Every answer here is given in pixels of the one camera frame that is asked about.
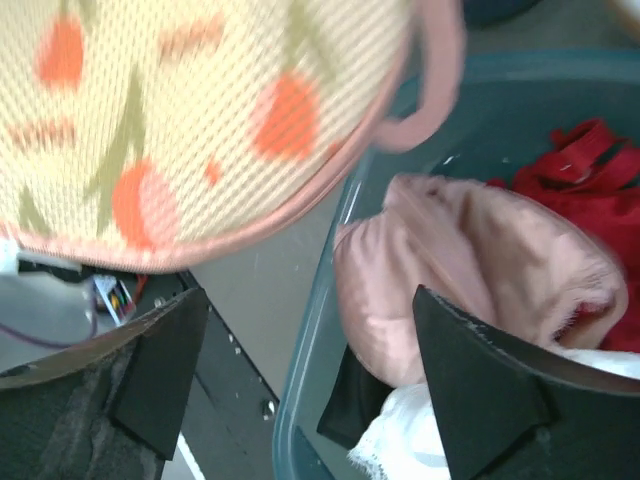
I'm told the floral mesh laundry bag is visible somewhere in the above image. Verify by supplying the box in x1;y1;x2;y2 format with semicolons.
1;0;466;273

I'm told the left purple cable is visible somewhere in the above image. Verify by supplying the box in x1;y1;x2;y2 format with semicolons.
0;277;99;350

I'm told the teal plastic basin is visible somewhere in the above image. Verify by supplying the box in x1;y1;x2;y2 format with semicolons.
273;50;639;479

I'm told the pink bra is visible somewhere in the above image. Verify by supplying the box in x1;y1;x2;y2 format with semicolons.
333;174;629;387

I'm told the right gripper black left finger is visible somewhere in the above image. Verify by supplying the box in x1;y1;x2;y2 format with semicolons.
1;288;209;479

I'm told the black garment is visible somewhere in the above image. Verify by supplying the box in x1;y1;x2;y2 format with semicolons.
317;347;393;450

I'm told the white bra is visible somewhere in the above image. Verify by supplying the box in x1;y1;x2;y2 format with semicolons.
347;347;640;480

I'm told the red bra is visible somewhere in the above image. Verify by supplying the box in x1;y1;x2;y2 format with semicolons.
489;119;639;353

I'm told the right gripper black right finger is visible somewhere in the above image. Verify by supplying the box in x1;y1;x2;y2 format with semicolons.
413;287;639;479

